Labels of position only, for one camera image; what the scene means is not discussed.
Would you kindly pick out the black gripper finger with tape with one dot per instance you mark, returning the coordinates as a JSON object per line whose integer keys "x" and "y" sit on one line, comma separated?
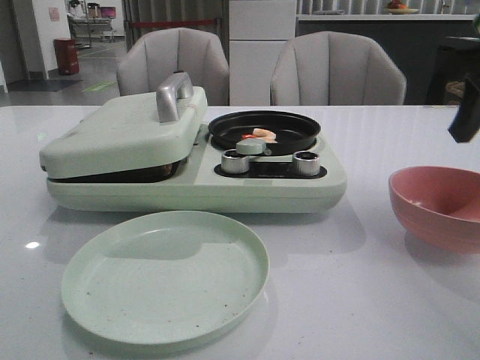
{"x": 466, "y": 123}

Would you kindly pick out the pink bowl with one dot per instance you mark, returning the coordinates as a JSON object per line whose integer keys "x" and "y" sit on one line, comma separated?
{"x": 439, "y": 205}

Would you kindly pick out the pink shrimp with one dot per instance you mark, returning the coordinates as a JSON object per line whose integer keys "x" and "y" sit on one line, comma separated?
{"x": 260, "y": 133}

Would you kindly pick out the green breakfast maker lid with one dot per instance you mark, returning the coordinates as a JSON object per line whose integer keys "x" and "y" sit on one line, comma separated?
{"x": 128, "y": 134}

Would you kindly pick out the bread slice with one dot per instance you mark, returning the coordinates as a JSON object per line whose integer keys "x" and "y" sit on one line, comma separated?
{"x": 159, "y": 173}

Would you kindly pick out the green breakfast maker base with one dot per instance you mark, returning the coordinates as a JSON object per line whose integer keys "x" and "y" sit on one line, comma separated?
{"x": 196, "y": 186}

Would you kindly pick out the beige cushion at right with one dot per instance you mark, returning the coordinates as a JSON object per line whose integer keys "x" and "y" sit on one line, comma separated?
{"x": 454, "y": 92}

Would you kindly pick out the dark grey counter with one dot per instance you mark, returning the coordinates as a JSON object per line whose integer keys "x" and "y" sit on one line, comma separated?
{"x": 411, "y": 43}

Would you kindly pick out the fruit bowl on counter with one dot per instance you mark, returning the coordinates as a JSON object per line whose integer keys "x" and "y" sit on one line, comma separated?
{"x": 397, "y": 7}

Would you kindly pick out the right grey armchair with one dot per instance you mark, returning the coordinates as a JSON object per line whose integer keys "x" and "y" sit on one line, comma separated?
{"x": 329, "y": 68}

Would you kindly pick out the grey armchair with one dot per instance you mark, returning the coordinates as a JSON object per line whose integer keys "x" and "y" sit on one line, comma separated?
{"x": 329, "y": 68}
{"x": 159, "y": 54}

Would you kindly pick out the right silver control knob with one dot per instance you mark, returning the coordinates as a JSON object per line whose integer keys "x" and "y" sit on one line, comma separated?
{"x": 306, "y": 163}

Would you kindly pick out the silver control knob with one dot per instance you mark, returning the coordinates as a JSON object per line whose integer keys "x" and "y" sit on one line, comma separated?
{"x": 306, "y": 163}
{"x": 232, "y": 162}

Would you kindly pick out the black round frying pan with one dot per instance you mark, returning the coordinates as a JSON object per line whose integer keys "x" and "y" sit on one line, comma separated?
{"x": 293, "y": 132}

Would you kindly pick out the white cabinet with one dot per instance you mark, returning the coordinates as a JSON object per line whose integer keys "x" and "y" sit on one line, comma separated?
{"x": 257, "y": 32}

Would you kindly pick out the left silver control knob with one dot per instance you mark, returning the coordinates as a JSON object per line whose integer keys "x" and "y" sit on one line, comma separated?
{"x": 232, "y": 162}

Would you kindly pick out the left grey armchair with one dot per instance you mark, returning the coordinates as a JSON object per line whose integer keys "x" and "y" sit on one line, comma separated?
{"x": 159, "y": 54}

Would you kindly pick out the red barrier belt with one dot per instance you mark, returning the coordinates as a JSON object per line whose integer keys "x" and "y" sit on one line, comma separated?
{"x": 176, "y": 24}

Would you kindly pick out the light green round plate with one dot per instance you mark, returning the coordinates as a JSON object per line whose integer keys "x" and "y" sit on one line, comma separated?
{"x": 173, "y": 279}

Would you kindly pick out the red bin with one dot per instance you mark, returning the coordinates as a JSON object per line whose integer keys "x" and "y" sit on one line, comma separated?
{"x": 66, "y": 56}

